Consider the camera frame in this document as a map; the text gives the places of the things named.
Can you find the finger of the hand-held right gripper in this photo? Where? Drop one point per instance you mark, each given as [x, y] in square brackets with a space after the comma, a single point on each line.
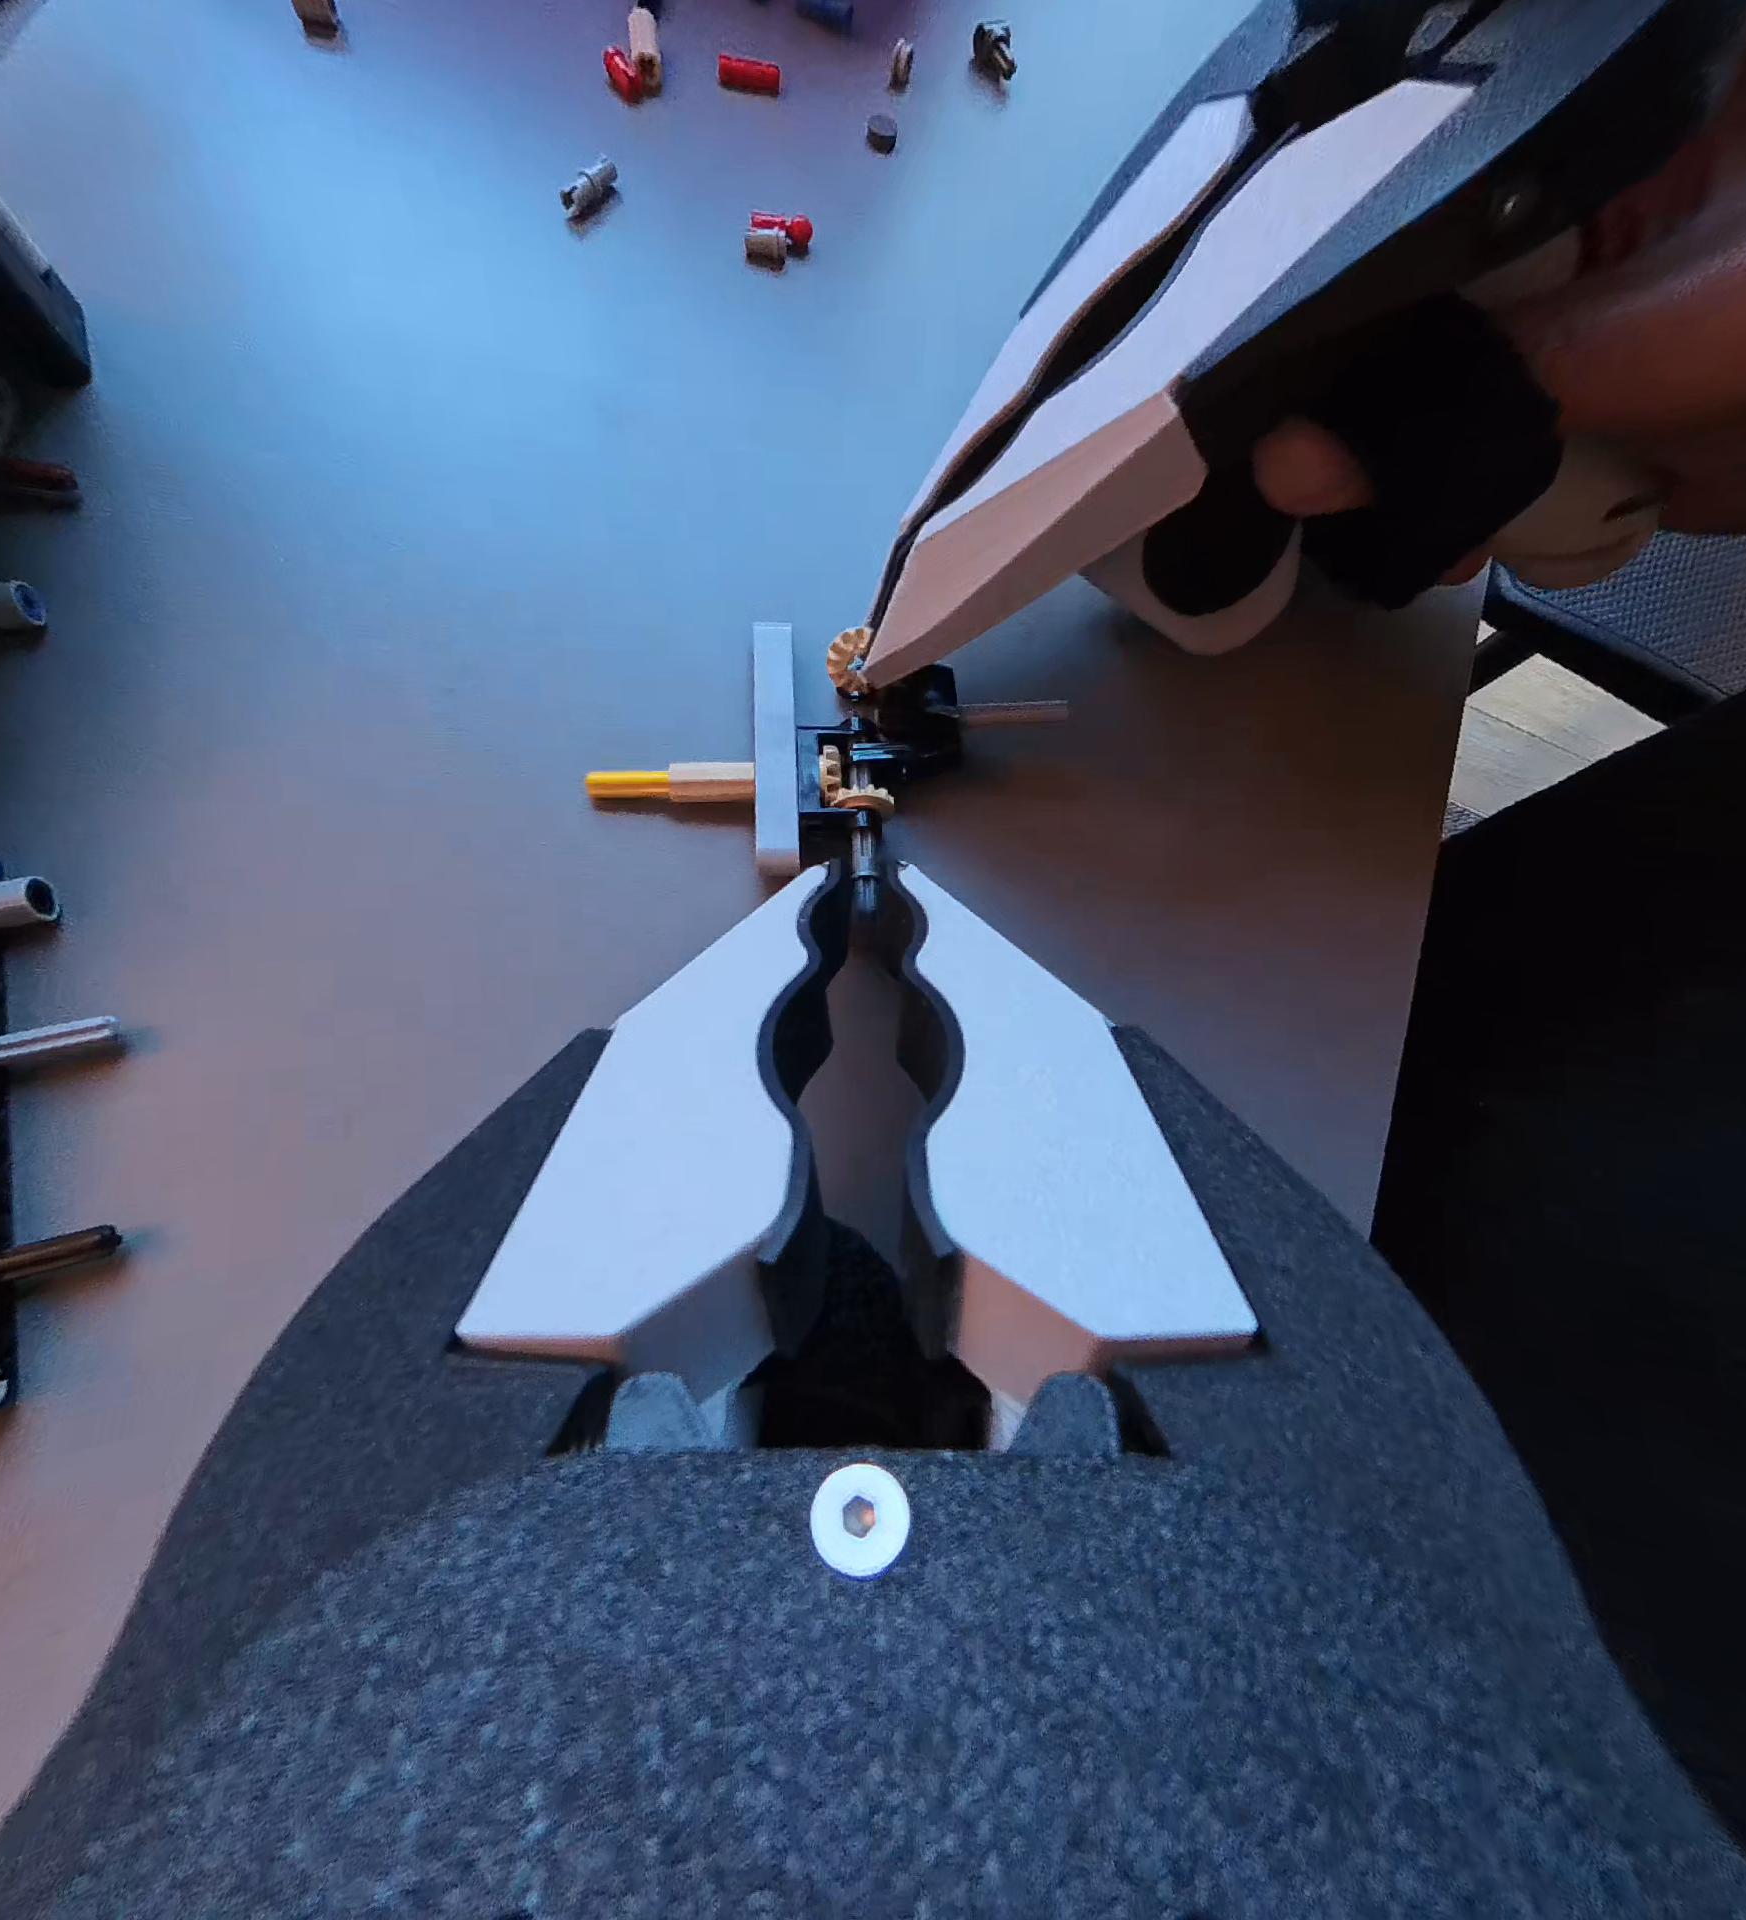
[1128, 239]
[1263, 285]

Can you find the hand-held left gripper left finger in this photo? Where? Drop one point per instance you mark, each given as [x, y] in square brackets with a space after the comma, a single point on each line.
[633, 1154]

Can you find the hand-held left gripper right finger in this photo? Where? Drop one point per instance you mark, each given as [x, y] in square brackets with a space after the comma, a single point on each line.
[1068, 1154]

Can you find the small lego gear assembly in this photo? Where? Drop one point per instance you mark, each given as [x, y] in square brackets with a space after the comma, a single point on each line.
[772, 751]

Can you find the dark grey lego connector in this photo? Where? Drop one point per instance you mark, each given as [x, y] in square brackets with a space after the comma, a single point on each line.
[994, 49]

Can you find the red lego pin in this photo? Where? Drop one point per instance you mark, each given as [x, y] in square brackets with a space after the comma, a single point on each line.
[621, 74]
[791, 227]
[748, 73]

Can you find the tan lego pin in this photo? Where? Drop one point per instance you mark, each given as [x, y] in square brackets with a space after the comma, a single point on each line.
[765, 249]
[644, 38]

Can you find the blue lego piece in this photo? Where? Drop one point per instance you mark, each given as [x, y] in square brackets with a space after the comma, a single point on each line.
[822, 12]

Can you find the brown lego piece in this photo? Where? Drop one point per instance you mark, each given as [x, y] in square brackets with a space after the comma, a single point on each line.
[315, 15]

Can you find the person's right hand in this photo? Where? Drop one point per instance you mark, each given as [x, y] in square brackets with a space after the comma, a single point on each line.
[1713, 344]

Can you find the black mesh chair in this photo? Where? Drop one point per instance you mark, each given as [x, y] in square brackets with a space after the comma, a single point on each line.
[1684, 599]

